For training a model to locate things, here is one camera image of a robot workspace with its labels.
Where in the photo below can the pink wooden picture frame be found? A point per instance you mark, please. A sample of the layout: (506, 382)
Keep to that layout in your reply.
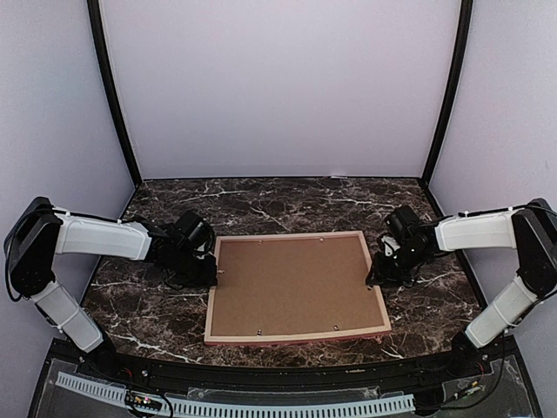
(296, 339)

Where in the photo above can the right black corner post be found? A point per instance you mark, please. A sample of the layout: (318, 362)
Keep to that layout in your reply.
(452, 84)

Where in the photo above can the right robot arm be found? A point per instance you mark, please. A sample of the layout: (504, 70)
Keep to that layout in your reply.
(528, 231)

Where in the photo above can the black front rail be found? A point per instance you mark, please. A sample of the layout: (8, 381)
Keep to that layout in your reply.
(419, 373)

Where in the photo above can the left black corner post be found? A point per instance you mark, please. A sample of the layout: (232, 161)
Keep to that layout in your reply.
(110, 90)

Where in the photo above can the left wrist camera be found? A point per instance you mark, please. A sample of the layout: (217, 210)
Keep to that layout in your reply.
(204, 252)

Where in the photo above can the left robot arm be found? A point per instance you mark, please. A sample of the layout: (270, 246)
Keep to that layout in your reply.
(183, 248)

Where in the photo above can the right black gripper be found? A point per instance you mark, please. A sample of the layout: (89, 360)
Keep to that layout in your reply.
(382, 276)

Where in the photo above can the white slotted cable duct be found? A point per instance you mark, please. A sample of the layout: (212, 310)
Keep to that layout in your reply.
(227, 403)

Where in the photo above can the brown cardboard backing board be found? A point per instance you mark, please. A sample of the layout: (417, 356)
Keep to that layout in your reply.
(296, 287)

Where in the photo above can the black corner post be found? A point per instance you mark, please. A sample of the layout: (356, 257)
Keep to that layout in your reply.
(110, 90)
(452, 84)

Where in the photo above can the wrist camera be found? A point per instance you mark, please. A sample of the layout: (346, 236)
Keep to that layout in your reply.
(204, 252)
(388, 245)

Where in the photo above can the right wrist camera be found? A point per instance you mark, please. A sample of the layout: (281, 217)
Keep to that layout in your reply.
(388, 245)

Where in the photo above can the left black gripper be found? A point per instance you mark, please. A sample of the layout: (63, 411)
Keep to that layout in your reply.
(208, 279)

